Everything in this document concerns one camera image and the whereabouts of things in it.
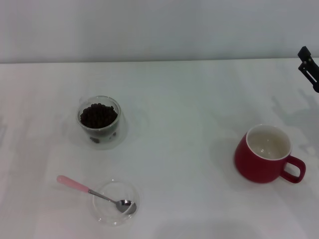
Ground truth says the pink handled metal spoon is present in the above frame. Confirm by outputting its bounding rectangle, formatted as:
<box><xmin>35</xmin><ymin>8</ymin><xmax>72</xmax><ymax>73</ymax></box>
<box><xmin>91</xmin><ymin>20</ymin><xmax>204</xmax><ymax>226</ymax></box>
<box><xmin>56</xmin><ymin>175</ymin><xmax>138</xmax><ymax>214</ymax></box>

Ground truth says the coffee bean pile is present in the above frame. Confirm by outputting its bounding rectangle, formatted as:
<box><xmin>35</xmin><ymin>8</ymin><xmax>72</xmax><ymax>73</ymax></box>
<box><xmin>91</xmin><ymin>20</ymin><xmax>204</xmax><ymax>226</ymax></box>
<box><xmin>79</xmin><ymin>103</ymin><xmax>118</xmax><ymax>129</ymax></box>

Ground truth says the clear shallow glass dish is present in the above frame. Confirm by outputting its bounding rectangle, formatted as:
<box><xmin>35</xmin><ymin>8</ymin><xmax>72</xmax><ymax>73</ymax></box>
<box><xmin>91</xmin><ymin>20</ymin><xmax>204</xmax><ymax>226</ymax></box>
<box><xmin>92</xmin><ymin>178</ymin><xmax>140</xmax><ymax>227</ymax></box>

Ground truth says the clear double-wall glass cup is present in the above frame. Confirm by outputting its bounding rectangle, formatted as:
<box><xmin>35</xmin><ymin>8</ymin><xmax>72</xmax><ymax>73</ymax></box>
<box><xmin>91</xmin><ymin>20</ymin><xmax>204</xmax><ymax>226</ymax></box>
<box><xmin>76</xmin><ymin>95</ymin><xmax>129</xmax><ymax>151</ymax></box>

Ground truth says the red ceramic mug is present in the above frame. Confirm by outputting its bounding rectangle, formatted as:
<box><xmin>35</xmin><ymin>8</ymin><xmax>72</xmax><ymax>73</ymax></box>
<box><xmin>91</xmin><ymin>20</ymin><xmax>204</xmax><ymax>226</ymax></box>
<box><xmin>233</xmin><ymin>123</ymin><xmax>307</xmax><ymax>184</ymax></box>

